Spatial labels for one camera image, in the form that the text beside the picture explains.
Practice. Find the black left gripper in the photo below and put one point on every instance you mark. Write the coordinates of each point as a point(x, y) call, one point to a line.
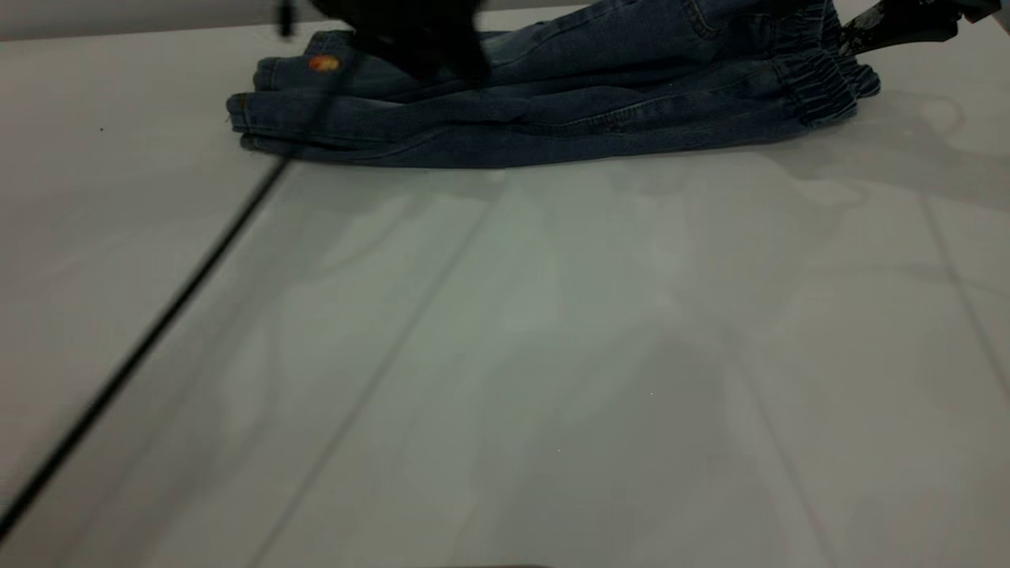
point(394, 20)

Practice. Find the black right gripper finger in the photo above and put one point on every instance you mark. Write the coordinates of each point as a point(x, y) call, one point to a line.
point(892, 24)

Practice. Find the blue denim jeans basketball print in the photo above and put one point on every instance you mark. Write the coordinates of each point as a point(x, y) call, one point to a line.
point(600, 118)

